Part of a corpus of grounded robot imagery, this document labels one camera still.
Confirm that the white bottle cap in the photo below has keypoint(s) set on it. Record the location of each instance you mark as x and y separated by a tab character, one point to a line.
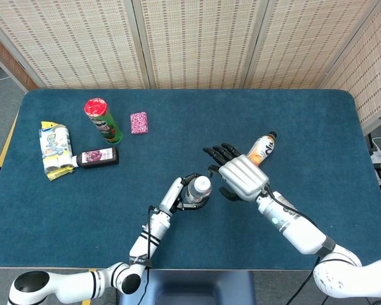
203	183

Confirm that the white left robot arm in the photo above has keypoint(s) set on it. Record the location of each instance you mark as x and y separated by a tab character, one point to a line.
136	251

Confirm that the green Pringles can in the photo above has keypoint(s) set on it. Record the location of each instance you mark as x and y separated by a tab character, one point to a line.
106	125

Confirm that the pink patterned small box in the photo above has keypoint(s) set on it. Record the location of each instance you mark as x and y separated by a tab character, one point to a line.
139	122

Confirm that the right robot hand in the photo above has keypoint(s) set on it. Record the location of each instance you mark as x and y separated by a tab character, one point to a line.
243	178

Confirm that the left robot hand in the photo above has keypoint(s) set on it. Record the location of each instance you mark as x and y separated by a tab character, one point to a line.
171	195

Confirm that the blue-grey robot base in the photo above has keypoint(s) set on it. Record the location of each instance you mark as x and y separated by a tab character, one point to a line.
190	289

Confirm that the woven bamboo screen panel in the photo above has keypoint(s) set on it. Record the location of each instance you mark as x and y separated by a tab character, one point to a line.
200	41
368	73
304	41
82	41

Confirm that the teal table cover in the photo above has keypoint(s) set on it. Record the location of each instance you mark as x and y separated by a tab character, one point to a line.
241	120

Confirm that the orange juice bottle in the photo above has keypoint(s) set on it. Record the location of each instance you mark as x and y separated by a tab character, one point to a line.
265	147

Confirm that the brown woven screen panel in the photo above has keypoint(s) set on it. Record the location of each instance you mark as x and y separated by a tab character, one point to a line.
9	60

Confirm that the transparent plastic bottle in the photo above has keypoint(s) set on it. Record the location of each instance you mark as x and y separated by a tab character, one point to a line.
191	195

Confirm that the dark grape juice bottle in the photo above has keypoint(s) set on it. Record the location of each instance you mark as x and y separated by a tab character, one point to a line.
96	157

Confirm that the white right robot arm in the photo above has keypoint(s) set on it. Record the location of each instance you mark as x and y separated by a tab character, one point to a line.
304	235

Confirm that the white yellow labelled can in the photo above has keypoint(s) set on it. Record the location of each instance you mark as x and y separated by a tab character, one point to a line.
54	146

